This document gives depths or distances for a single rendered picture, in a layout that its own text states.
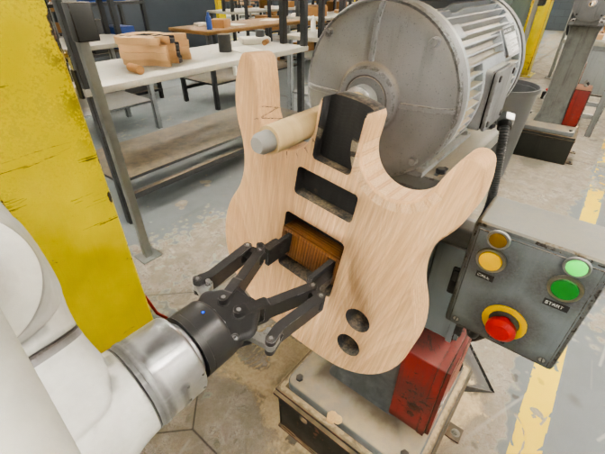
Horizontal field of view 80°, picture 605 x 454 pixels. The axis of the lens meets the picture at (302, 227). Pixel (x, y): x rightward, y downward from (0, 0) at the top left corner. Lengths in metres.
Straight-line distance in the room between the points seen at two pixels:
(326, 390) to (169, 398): 0.95
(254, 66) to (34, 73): 0.80
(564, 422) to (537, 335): 1.24
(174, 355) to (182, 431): 1.25
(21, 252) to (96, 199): 1.02
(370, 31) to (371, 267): 0.32
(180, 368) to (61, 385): 0.09
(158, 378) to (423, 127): 0.44
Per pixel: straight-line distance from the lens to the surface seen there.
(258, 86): 0.49
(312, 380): 1.30
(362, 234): 0.44
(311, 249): 0.50
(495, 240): 0.55
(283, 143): 0.40
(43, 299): 0.33
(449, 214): 0.39
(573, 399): 1.94
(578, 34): 4.02
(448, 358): 1.02
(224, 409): 1.62
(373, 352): 0.55
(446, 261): 0.85
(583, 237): 0.59
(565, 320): 0.60
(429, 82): 0.53
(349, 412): 1.26
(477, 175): 0.37
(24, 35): 1.19
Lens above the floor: 1.39
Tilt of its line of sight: 34 degrees down
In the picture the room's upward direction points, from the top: straight up
